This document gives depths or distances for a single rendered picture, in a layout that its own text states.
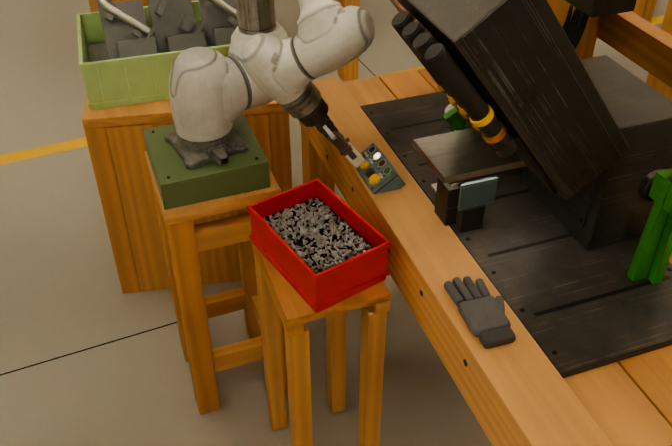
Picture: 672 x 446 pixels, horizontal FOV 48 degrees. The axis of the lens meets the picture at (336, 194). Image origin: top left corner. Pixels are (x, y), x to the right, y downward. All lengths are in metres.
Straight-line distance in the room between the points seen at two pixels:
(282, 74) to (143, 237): 1.38
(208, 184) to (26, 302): 1.33
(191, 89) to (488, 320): 0.92
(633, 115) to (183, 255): 1.20
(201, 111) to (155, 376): 1.12
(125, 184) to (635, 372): 1.79
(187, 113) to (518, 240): 0.88
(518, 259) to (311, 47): 0.68
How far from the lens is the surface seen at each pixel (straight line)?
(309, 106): 1.71
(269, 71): 1.63
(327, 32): 1.58
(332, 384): 2.46
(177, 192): 1.99
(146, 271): 2.98
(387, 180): 1.93
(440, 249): 1.79
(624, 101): 1.77
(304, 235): 1.84
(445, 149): 1.71
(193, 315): 2.27
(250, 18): 1.99
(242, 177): 2.01
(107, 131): 2.61
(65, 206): 3.57
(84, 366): 2.84
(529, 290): 1.72
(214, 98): 1.95
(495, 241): 1.83
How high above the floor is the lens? 2.07
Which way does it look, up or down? 37 degrees down
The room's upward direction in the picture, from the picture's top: straight up
